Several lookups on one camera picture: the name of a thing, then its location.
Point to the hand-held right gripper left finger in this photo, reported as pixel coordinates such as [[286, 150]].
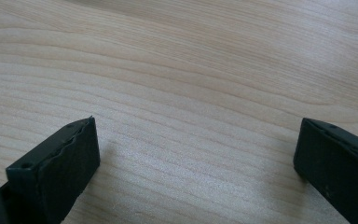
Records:
[[60, 169]]

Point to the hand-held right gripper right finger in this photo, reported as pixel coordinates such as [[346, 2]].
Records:
[[335, 171]]

